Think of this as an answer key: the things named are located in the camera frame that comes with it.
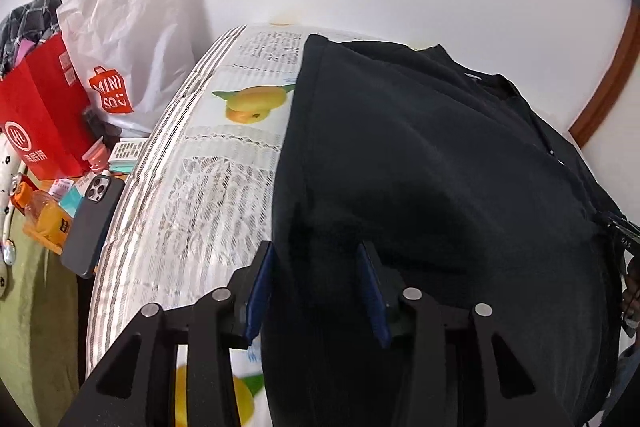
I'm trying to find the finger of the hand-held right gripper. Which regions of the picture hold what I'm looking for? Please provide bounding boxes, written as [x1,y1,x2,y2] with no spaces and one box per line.
[596,211,640,255]

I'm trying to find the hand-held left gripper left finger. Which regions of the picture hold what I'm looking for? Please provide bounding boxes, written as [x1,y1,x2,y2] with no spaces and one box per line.
[57,240,276,427]

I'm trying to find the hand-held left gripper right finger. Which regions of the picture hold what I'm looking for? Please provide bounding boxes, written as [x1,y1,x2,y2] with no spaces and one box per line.
[355,241,583,427]

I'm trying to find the black t-shirt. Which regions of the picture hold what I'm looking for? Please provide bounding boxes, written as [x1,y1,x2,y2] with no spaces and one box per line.
[260,34,632,427]

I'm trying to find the person's right hand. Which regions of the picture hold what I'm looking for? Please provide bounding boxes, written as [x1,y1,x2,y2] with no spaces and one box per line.
[620,256,640,333]

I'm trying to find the fruit print tablecloth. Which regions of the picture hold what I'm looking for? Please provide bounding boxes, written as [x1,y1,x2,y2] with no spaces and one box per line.
[85,24,312,427]

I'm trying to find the person's blue jeans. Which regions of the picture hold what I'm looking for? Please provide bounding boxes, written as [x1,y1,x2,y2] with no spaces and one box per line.
[600,347,639,427]

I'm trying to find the smartphone in dark case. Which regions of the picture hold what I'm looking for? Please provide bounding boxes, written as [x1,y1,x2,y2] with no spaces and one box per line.
[61,174,126,279]

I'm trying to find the white remote control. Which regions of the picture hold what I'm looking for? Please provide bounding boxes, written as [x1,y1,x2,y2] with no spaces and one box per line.
[107,138,149,168]

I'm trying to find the teal small box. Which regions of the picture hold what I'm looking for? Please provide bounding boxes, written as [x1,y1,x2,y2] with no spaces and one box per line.
[60,187,89,218]

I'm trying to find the pink spray bottle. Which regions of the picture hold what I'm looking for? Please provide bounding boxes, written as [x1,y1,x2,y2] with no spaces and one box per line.
[82,137,111,173]

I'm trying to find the orange juice bottle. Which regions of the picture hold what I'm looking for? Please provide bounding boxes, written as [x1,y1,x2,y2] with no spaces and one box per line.
[15,181,74,253]

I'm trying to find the green blanket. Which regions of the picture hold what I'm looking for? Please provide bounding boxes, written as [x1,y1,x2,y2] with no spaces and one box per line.
[0,207,89,427]

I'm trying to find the white floral cloth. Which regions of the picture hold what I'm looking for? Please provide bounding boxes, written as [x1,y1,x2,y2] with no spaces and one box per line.
[0,127,29,303]

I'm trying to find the red paper bag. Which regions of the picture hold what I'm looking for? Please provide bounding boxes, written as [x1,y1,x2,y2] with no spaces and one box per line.
[0,32,108,180]

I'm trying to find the white plastic shopping bag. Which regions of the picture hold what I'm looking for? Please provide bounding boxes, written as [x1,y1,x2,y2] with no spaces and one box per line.
[56,0,201,138]

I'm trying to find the grey plaid cloth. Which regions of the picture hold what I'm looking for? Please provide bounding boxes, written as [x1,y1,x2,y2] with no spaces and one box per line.
[0,0,64,78]

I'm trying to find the brown wooden door frame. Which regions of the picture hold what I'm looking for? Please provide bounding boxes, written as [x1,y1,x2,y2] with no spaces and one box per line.
[567,4,640,148]

